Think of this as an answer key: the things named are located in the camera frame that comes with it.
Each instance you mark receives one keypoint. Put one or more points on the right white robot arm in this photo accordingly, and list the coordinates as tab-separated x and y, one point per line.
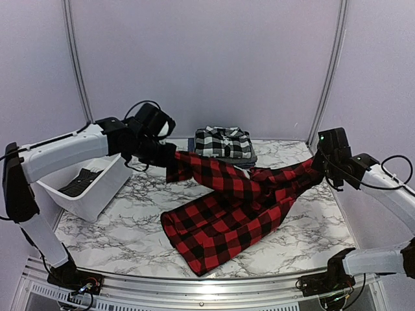
363	172

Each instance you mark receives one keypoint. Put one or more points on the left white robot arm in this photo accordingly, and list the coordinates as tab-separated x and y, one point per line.
142	136

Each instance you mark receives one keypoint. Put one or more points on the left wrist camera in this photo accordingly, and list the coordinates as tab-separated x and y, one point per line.
166	130

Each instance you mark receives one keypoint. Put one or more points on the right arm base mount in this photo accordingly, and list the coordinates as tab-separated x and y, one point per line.
322	283

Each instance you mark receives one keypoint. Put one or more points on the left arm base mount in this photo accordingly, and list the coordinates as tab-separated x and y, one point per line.
80	279

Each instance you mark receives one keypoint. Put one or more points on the dark striped shirt in bin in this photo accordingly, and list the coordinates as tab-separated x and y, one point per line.
78	185

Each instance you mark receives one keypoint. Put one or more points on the white plastic bin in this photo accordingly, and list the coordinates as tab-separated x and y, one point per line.
98	195

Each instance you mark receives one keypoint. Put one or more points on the left wall aluminium profile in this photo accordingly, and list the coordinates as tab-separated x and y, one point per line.
70	32

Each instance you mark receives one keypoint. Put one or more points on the aluminium front frame rail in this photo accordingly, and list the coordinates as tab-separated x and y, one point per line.
129	292

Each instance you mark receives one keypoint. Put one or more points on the red black plaid shirt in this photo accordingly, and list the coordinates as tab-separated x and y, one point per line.
241	209

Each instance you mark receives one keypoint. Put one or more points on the right wall aluminium profile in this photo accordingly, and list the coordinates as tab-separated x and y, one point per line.
334	59

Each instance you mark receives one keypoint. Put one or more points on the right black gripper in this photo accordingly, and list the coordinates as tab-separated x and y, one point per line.
316	163

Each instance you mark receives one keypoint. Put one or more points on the blue checked folded shirt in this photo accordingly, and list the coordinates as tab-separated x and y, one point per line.
191	148

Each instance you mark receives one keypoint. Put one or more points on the wall aluminium profile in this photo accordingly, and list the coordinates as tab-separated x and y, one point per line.
334	59
70	32

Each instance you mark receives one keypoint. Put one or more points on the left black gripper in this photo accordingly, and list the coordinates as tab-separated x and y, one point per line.
166	159

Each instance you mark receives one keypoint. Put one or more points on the black white plaid folded shirt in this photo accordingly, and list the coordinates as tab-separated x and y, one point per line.
215	141

